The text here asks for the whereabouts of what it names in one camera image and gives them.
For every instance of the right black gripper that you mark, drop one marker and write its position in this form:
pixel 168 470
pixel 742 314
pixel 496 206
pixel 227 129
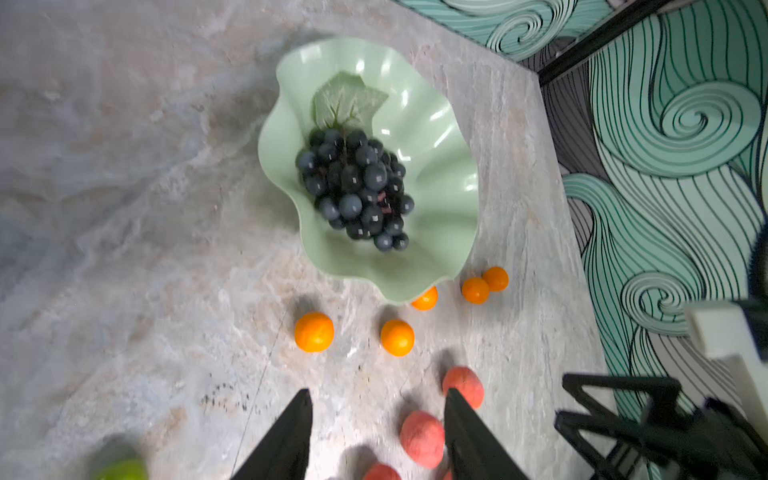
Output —
pixel 714 442

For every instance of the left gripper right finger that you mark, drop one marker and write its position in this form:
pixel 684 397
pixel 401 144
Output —
pixel 474 452

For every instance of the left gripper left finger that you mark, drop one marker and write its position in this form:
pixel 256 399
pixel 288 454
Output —
pixel 284 451

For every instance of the pink fake peach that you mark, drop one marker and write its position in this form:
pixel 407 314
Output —
pixel 467 383
pixel 422 436
pixel 380 471

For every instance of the dark fake grape bunch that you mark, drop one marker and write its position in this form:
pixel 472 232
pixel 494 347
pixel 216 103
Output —
pixel 356 182

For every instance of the light green wavy fruit bowl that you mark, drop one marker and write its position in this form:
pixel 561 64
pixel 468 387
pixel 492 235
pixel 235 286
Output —
pixel 418 123

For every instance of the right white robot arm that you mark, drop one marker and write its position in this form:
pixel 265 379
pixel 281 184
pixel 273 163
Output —
pixel 735 332

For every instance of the orange fake kumquat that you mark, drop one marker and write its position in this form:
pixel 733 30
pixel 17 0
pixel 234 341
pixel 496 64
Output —
pixel 427 301
pixel 475 290
pixel 314 332
pixel 397 337
pixel 496 278

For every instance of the green fake pear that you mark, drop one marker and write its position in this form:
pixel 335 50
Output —
pixel 129 469

